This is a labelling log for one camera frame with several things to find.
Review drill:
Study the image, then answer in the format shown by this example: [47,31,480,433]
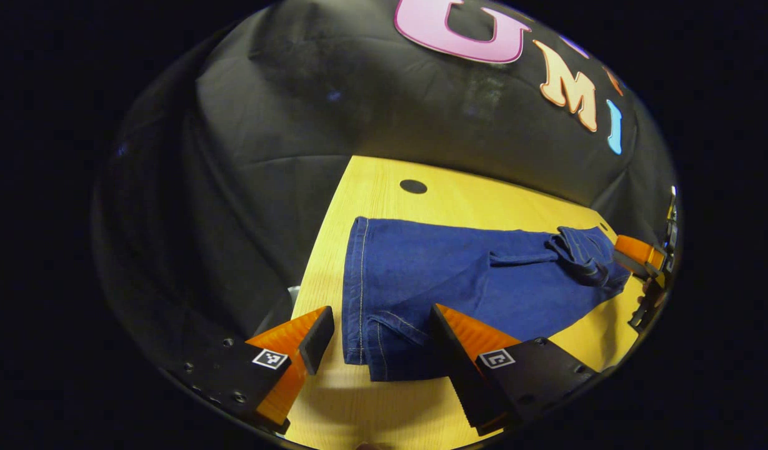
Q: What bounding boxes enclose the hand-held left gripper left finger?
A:
[171,306,336,436]

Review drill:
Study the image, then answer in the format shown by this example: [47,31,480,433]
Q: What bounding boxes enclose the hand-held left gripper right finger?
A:
[429,304,601,436]

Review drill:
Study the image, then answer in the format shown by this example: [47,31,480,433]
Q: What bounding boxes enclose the blue denim jeans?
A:
[341,216,632,383]

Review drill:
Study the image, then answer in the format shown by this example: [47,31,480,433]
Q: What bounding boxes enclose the black backdrop cloth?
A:
[93,0,678,376]

